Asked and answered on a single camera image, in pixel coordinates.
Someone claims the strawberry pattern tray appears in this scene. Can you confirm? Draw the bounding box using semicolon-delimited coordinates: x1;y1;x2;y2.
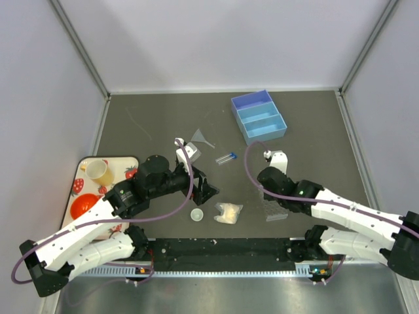
62;156;139;227

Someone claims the orange plastic bowl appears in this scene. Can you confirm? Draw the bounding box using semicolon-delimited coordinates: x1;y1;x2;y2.
69;193;103;220

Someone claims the blue compartment organizer box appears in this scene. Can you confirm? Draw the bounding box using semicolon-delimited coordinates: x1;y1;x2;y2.
231;90;287;146

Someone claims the clear plastic funnel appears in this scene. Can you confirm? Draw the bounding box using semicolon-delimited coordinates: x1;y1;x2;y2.
191;129;215;148

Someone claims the grey slotted cable duct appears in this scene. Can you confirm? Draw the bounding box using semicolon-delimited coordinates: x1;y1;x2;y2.
65;264;331;278

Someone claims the clear acrylic test tube rack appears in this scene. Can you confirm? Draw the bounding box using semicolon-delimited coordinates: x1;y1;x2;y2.
259;190;288;222

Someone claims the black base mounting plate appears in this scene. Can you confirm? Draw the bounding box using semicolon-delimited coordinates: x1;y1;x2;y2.
111;237;331;272

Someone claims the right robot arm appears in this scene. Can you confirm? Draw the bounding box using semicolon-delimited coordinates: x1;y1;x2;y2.
257;167;418;281

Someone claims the small white plastic cup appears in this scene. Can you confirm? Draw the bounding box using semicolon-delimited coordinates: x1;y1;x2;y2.
190;208;204;222

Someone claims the clear bag of cotton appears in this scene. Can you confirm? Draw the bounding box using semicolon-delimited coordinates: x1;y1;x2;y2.
214;203;243;224

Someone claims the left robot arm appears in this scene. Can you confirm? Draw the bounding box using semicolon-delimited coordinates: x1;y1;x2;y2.
20;155;219;297

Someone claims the cream ceramic mug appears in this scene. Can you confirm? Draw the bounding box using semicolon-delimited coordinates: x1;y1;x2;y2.
80;159;115;186

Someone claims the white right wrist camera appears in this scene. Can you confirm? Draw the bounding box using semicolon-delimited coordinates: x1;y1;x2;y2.
263;150;288;175

